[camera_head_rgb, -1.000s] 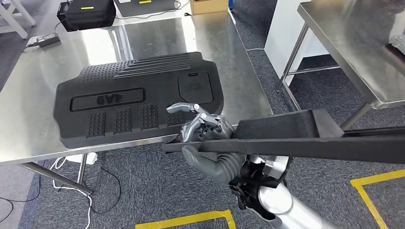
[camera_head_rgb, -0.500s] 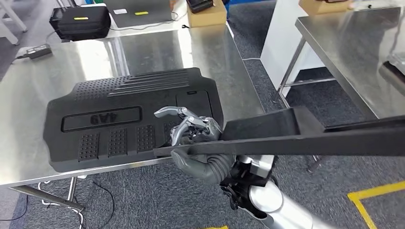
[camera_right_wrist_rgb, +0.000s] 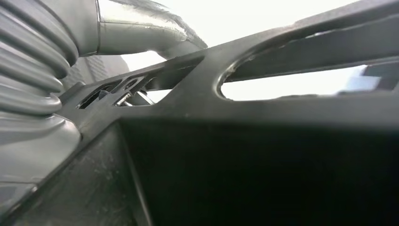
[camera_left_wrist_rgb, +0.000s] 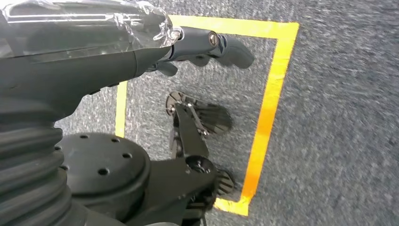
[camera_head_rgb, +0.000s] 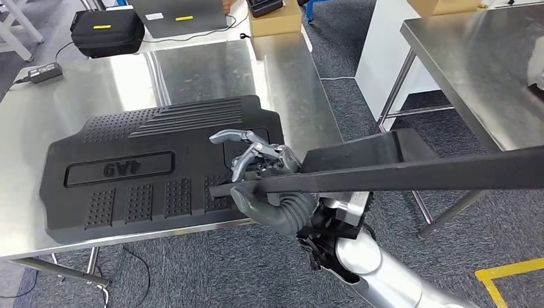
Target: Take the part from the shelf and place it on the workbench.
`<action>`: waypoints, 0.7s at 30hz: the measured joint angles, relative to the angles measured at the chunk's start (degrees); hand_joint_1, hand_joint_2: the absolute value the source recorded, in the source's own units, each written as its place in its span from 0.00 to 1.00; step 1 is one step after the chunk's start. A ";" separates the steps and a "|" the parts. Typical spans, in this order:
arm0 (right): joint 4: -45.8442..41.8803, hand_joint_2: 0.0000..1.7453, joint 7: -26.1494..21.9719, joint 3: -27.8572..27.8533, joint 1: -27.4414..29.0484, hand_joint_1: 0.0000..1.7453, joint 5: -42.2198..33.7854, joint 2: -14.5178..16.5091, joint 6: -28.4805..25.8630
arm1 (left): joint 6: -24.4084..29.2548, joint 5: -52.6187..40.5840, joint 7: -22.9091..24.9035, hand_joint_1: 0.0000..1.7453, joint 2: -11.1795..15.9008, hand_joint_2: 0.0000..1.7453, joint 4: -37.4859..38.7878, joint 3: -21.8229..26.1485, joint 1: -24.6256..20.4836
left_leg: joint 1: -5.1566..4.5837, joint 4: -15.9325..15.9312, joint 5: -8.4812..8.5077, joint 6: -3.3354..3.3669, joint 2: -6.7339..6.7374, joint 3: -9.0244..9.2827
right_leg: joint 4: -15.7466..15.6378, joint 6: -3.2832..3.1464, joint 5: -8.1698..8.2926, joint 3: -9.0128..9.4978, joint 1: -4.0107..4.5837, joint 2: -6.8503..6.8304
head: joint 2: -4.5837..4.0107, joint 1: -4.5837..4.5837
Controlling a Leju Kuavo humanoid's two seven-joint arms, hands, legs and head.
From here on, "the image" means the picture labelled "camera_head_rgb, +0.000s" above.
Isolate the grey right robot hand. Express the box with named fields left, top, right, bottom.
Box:
left=208, top=129, right=303, bottom=235

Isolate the black plastic panel part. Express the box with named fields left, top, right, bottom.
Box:
left=208, top=128, right=544, bottom=199

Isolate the stainless steel workbench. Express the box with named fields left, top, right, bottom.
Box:
left=0, top=36, right=344, bottom=287
left=377, top=3, right=544, bottom=239

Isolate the cardboard box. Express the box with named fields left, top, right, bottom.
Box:
left=407, top=0, right=484, bottom=18
left=248, top=0, right=303, bottom=39

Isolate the white side panel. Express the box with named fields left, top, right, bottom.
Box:
left=355, top=0, right=443, bottom=133

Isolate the black device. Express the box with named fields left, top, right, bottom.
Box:
left=246, top=0, right=285, bottom=18

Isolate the grey laptop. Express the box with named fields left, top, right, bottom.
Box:
left=126, top=0, right=230, bottom=39

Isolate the black engine cover panel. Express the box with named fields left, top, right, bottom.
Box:
left=38, top=94, right=285, bottom=245

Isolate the black carry case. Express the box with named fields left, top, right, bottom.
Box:
left=70, top=8, right=146, bottom=59

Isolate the grey power adapter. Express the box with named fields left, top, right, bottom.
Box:
left=27, top=62, right=64, bottom=85

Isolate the yellow floor tape square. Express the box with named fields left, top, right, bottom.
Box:
left=474, top=257, right=544, bottom=308

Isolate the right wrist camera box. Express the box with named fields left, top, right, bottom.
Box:
left=321, top=191, right=374, bottom=228

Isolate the blue metal frame leg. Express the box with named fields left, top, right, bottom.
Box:
left=305, top=0, right=330, bottom=24

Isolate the white table frame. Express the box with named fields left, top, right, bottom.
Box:
left=0, top=0, right=45, bottom=62

